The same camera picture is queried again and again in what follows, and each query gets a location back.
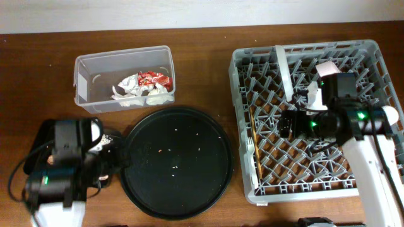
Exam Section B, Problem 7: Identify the orange carrot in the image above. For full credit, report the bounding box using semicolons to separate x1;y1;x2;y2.
47;155;54;165

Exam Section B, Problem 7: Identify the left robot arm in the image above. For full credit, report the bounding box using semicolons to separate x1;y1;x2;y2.
9;117;128;226

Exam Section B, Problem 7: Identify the clear plastic bin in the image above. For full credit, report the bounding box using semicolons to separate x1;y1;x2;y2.
73;45;175;114

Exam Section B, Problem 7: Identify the rice and peanut shells pile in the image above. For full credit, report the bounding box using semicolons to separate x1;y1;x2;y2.
100;134;113;146

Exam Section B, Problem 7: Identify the red snack wrapper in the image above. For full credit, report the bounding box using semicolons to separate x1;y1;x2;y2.
138;71;172;91

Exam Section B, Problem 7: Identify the grey bowl with food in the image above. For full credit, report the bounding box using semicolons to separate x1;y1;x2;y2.
275;45;294;102

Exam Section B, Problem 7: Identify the white cup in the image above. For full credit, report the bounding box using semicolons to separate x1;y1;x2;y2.
382;105;399;126

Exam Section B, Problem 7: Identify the grey dishwasher rack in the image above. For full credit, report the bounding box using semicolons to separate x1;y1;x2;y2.
229;40;401;206

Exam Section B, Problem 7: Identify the pink small bowl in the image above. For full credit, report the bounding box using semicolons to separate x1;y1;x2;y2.
316;61;341;78

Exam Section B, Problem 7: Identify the wooden chopstick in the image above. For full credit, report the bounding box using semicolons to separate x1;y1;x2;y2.
249;107;263;180

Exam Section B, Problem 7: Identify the black rectangular tray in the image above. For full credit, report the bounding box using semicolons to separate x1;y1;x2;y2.
23;118;115;175

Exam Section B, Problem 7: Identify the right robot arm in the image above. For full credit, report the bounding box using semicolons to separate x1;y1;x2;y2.
278;73;403;226

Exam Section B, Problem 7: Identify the round black tray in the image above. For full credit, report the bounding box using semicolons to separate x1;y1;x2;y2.
120;107;234;220

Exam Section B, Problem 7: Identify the white plastic fork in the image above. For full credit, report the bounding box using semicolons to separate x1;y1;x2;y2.
247;137;259;189

